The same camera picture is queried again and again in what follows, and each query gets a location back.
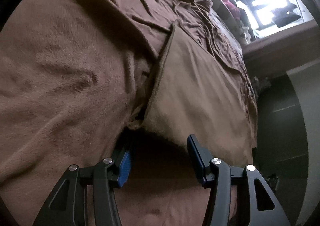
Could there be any brown bed sheet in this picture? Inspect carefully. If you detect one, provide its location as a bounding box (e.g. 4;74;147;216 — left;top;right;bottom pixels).
1;0;251;225

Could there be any dark wardrobe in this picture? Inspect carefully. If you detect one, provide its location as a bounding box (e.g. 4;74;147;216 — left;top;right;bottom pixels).
254;75;309;225

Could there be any brown printed t-shirt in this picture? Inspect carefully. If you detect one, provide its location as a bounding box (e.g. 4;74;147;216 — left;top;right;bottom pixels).
128;22;257;167

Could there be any right beige curtain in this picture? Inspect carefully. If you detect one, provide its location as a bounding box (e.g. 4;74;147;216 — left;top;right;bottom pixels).
242;20;319;78

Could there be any pink plush toy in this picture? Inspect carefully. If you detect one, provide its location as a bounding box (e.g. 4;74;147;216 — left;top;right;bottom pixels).
221;0;241;19

